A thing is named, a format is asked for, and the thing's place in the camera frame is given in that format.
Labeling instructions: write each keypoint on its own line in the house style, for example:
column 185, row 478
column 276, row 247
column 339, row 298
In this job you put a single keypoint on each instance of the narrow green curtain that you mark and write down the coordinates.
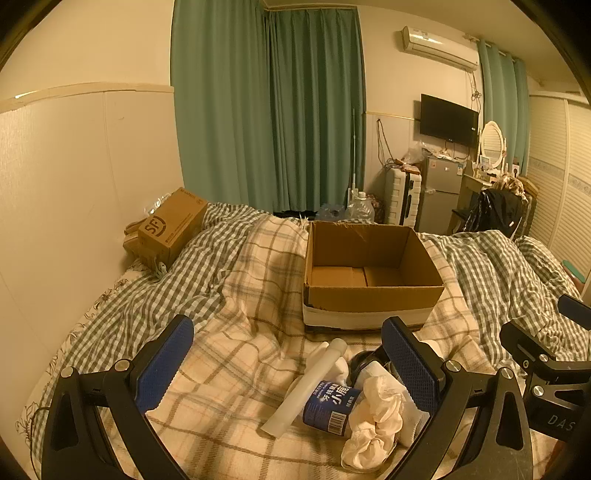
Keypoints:
column 503, row 106

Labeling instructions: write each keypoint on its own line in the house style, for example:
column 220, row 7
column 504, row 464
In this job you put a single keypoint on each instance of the black wall television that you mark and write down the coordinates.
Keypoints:
column 448, row 120

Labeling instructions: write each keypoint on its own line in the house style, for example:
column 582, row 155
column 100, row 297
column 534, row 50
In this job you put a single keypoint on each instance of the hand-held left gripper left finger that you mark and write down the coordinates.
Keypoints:
column 161, row 369

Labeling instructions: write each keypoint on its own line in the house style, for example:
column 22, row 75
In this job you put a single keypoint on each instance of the white suitcase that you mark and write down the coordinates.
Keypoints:
column 401, row 198

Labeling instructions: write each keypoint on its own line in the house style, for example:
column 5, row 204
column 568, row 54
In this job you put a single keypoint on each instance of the white slatted wardrobe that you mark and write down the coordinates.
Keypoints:
column 558, row 184

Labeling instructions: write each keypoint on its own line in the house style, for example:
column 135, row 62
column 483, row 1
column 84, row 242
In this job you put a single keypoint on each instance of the green checkered duvet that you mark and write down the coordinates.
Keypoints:
column 138, row 304

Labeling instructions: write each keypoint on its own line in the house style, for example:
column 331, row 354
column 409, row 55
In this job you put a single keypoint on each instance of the teal flat object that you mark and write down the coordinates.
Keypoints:
column 576, row 271

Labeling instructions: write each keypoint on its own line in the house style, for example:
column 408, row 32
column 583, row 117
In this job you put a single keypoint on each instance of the wide green curtain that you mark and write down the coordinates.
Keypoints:
column 217, row 106

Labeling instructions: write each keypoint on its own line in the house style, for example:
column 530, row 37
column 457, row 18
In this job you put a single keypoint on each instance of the beige dressing table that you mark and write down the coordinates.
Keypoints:
column 475, row 184

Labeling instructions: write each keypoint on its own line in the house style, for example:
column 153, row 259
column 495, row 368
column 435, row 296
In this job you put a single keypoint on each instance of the white air conditioner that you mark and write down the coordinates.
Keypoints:
column 438, row 46

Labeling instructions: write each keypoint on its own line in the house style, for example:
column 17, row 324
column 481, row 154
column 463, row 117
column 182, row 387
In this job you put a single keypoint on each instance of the crushed plastic bottles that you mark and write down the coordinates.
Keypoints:
column 330, row 212

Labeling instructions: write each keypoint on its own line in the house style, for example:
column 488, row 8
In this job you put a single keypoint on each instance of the white pole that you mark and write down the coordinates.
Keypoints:
column 353, row 152

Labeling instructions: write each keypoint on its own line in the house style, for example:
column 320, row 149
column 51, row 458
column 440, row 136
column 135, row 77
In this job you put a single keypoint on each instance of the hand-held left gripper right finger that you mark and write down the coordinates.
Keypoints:
column 411, row 369

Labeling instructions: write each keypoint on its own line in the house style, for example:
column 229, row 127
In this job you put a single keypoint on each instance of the white tissue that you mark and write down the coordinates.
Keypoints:
column 374, row 415

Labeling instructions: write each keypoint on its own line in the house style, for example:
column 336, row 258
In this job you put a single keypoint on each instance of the beige plaid blanket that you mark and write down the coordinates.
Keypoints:
column 240, row 350

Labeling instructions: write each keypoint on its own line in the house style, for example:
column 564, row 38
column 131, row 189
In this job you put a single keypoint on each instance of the black jacket on chair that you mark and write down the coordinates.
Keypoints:
column 501, row 207

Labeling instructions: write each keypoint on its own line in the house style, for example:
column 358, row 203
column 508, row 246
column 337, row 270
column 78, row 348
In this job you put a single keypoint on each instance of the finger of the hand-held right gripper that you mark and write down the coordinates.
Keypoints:
column 575, row 308
column 526, row 341

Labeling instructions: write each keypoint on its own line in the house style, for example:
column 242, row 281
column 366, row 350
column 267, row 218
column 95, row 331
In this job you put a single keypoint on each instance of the clear plastic wrap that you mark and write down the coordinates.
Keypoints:
column 154, row 205

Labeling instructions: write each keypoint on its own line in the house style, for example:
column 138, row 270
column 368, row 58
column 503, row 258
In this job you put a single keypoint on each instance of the blue label bottle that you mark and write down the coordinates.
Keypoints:
column 330, row 408

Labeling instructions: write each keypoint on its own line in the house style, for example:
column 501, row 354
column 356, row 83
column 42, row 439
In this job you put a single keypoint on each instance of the black round container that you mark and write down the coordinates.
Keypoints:
column 364, row 362

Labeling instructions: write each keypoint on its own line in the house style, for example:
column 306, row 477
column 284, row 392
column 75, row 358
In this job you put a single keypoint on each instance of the brown cardboard piece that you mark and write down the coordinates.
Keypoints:
column 131, row 244

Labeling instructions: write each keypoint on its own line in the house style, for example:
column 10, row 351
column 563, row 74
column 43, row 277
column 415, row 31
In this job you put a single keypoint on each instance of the grey small fridge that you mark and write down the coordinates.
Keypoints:
column 441, row 194

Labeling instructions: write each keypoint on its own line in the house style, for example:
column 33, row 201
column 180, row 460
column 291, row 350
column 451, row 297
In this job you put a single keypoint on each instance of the black bag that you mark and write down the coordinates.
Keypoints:
column 295, row 213

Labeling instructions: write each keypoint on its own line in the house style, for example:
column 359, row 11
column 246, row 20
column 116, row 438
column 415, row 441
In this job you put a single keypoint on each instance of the white plastic tube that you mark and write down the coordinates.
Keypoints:
column 304, row 383

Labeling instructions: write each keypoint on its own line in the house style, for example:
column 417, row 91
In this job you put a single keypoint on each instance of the closed printed cardboard box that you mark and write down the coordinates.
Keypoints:
column 173, row 226

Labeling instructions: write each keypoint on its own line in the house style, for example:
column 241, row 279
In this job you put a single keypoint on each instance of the white oval mirror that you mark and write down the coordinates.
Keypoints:
column 493, row 143

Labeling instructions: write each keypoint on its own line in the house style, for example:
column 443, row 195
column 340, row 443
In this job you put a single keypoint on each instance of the clutter on fridge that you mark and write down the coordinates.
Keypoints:
column 415, row 159

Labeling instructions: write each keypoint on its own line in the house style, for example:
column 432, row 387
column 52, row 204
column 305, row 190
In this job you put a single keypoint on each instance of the clear water jug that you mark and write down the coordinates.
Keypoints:
column 361, row 210

